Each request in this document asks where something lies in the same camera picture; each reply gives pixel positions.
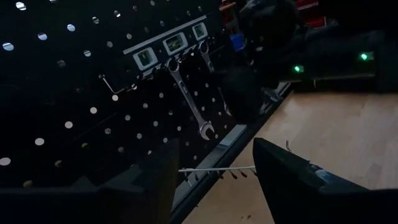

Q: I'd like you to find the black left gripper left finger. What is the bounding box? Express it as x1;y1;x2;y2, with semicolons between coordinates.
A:
0;138;180;224

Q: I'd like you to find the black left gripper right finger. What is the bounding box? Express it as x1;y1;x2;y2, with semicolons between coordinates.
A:
252;138;398;224

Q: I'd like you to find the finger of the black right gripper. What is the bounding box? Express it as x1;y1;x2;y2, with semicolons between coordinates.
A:
218;67;266;123

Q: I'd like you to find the white wire hook rail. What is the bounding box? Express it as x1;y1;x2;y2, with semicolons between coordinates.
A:
178;166;258;188
98;37;219;95

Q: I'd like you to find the black pegboard cabinet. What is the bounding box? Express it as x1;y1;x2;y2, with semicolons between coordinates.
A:
0;0;292;224

